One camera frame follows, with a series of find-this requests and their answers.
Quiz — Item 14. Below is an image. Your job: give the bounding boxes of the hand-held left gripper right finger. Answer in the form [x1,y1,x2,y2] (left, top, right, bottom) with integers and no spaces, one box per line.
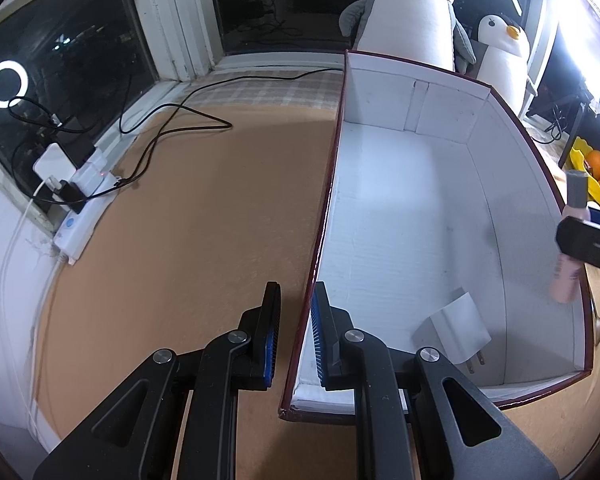
[310,281,561,480]

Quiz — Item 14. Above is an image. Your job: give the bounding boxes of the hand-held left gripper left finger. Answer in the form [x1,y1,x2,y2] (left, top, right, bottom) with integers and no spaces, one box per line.
[32,281,283,480]

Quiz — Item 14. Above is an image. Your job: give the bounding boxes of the pink bottle with grey cap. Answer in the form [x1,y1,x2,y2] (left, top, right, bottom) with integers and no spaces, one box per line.
[550,170,592,305]

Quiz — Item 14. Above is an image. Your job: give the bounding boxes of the white power adapter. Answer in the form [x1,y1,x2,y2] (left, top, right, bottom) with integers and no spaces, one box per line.
[412,287,492,376]

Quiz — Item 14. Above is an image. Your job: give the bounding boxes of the white box with red edge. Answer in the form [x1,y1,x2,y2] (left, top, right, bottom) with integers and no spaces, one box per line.
[278,49,595,422]

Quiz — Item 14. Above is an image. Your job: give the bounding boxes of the yellow fruit bowl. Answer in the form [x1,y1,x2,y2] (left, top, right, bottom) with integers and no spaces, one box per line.
[569,136,600,212]

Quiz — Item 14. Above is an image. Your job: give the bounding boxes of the brown mat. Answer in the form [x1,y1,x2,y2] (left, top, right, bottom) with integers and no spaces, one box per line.
[30,102,600,480]

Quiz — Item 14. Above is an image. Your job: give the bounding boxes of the small penguin plush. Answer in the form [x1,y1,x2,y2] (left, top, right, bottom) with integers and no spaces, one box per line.
[472,14,537,117]

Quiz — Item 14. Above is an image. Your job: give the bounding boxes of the white power strip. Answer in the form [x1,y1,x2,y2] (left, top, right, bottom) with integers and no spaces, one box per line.
[54,147,123,266]

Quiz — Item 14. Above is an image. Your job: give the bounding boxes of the checkered cloth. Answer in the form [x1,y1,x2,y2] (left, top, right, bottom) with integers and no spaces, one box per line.
[185,67,343,111]

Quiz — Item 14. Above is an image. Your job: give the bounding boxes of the black plug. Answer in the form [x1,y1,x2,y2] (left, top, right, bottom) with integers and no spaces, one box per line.
[55,180,88,213]

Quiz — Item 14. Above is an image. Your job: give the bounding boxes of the large penguin plush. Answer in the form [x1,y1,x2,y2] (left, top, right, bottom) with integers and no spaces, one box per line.
[339,0,477,75]

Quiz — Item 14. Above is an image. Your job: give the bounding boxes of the white charger block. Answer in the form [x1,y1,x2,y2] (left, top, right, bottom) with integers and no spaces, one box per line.
[32,142,77,181]

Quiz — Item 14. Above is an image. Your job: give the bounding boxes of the long black cable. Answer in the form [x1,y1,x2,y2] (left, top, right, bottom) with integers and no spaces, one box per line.
[115,67,343,191]

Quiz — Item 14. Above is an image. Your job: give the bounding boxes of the white window frame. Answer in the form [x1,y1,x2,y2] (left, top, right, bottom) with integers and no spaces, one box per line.
[0,0,566,241]

